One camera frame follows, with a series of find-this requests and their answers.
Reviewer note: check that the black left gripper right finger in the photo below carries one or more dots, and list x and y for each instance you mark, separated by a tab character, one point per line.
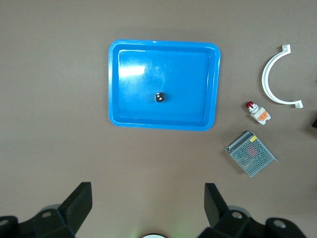
218	208

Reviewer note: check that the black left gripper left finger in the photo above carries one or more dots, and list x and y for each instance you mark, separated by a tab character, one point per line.
74	205

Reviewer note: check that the small black round capacitor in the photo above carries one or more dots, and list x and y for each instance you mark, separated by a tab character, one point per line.
160	97

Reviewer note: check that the perforated metal power supply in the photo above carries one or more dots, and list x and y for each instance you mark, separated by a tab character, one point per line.
250	155

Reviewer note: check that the white round disc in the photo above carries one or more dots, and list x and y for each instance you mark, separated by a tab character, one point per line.
153	235

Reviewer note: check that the black and orange box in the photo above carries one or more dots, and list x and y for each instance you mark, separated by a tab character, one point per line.
314	123

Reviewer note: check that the white curved pipe clamp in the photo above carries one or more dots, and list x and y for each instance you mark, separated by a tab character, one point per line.
266	81

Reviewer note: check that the blue plastic tray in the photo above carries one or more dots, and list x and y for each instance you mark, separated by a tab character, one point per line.
173	74

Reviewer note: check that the red push button switch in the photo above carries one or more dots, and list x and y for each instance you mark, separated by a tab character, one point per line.
257	112

